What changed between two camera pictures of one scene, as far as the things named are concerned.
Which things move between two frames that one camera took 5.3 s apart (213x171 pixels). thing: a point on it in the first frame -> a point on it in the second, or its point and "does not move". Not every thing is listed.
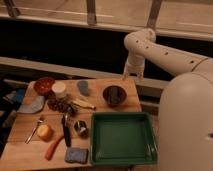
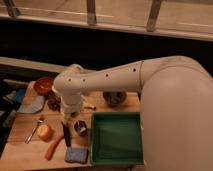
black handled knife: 67,131 does not move
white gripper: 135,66 -> 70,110
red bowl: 44,85 does not move
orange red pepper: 51,147 does not move
